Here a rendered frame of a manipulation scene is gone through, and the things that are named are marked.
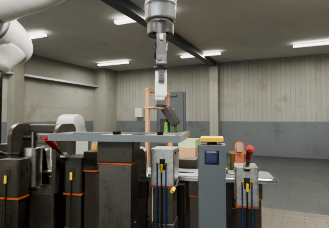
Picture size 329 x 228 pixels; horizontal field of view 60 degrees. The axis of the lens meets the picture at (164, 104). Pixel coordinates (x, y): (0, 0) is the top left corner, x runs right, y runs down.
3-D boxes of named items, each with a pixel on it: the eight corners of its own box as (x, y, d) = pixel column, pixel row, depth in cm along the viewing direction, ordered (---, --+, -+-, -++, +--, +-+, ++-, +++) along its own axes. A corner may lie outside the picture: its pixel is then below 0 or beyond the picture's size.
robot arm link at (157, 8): (175, 9, 86) (175, 29, 85) (145, 9, 85) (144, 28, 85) (177, -4, 76) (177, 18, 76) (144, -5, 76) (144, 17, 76)
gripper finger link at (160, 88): (166, 69, 73) (166, 69, 73) (166, 97, 73) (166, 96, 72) (154, 69, 73) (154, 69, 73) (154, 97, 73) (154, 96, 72)
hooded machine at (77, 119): (67, 176, 591) (68, 114, 597) (48, 174, 613) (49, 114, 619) (87, 171, 650) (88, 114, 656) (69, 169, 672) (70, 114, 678)
